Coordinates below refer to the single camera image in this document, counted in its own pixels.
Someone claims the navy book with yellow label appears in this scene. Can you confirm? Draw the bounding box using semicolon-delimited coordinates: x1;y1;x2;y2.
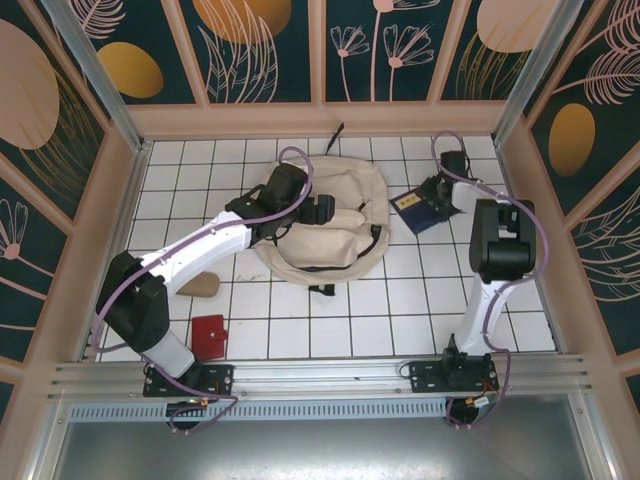
388;184;469;235

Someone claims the beige fabric backpack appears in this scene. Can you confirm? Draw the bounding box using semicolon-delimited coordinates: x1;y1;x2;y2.
252;122;391;296

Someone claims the tan pencil case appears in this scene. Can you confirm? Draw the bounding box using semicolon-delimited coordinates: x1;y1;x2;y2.
177;269;220;301

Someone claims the red wallet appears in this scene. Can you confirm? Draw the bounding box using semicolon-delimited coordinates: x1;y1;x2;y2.
192;314;229;360

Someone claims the small green circuit board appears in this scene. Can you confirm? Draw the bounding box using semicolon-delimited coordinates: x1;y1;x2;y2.
469;392;501;416

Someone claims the grey metal panel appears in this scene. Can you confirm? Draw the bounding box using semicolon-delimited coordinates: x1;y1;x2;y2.
27;418;619;480

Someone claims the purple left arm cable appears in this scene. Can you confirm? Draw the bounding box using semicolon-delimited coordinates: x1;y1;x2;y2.
89;146;315;435

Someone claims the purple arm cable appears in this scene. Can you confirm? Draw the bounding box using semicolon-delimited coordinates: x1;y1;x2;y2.
89;146;315;435
432;130;551;430

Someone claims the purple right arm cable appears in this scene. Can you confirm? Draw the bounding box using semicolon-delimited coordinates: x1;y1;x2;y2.
432;130;551;430

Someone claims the aluminium frame post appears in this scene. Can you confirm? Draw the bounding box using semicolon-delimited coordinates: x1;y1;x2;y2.
492;0;597;144
39;0;151;154

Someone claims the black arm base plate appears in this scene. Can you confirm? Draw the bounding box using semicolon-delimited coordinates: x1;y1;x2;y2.
408;360;500;396
143;363;235;399

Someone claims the aluminium mounting rail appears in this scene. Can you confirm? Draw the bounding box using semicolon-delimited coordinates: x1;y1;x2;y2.
47;353;595;402

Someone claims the grey slotted cable duct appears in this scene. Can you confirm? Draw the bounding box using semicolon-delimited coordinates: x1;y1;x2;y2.
67;401;451;422

